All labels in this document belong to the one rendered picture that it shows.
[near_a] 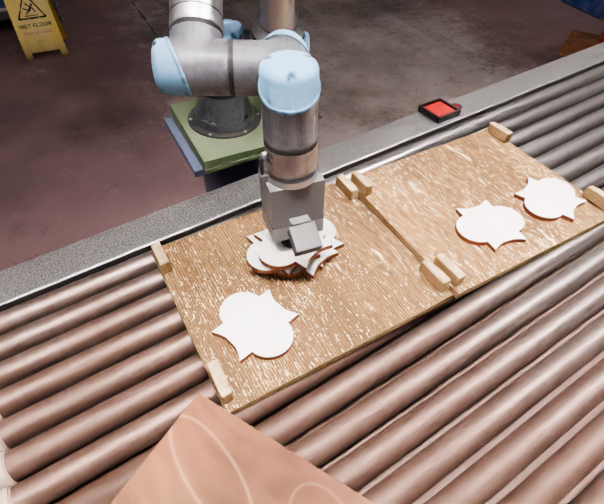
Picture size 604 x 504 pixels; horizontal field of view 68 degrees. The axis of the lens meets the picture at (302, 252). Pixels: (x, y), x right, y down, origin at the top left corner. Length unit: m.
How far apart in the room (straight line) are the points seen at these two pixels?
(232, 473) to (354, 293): 0.36
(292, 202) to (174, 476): 0.38
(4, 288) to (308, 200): 0.56
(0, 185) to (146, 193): 0.81
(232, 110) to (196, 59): 0.51
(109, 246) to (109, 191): 1.69
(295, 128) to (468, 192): 0.51
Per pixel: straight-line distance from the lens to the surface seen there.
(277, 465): 0.51
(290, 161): 0.61
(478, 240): 0.87
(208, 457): 0.53
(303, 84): 0.55
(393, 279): 0.78
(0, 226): 2.65
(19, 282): 0.93
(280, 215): 0.67
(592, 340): 0.85
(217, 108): 1.15
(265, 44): 0.67
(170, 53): 0.67
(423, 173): 1.01
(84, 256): 0.92
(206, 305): 0.75
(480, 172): 1.05
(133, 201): 2.49
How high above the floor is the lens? 1.53
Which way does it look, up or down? 48 degrees down
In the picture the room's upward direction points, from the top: straight up
